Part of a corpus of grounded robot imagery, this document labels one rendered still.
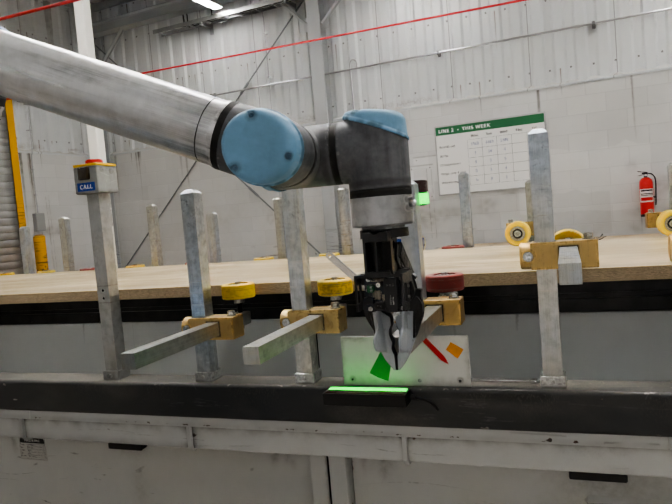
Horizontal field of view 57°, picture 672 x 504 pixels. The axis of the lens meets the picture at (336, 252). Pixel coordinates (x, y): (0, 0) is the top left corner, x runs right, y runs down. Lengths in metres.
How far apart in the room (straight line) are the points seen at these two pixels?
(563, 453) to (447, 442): 0.22
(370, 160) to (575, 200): 7.50
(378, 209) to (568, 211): 7.50
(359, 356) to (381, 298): 0.42
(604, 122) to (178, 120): 7.71
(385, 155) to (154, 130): 0.31
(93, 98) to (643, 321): 1.12
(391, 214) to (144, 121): 0.34
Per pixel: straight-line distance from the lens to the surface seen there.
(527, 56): 8.57
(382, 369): 1.27
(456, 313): 1.22
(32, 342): 2.10
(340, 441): 1.39
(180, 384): 1.48
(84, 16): 2.98
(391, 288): 0.86
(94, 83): 0.86
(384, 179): 0.86
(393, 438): 1.35
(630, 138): 8.32
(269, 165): 0.74
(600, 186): 8.30
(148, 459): 1.97
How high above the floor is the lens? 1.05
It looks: 3 degrees down
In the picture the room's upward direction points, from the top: 5 degrees counter-clockwise
